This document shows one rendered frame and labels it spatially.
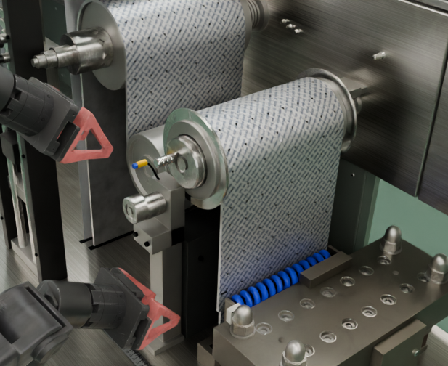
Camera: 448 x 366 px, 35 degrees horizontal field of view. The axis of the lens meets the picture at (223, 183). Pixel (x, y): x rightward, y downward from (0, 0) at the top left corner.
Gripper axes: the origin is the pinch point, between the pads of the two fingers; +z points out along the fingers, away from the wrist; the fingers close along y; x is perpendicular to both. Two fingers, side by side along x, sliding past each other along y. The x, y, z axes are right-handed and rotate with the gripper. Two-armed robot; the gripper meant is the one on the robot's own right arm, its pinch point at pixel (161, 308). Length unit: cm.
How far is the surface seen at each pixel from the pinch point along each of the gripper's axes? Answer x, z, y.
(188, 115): 26.1, -4.3, -7.1
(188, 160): 20.7, -3.4, -4.2
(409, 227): 1, 212, -77
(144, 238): 6.5, -0.2, -8.8
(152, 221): 8.8, 1.3, -10.3
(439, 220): 9, 226, -73
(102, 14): 32.9, -7.1, -30.5
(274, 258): 10.3, 18.4, 0.5
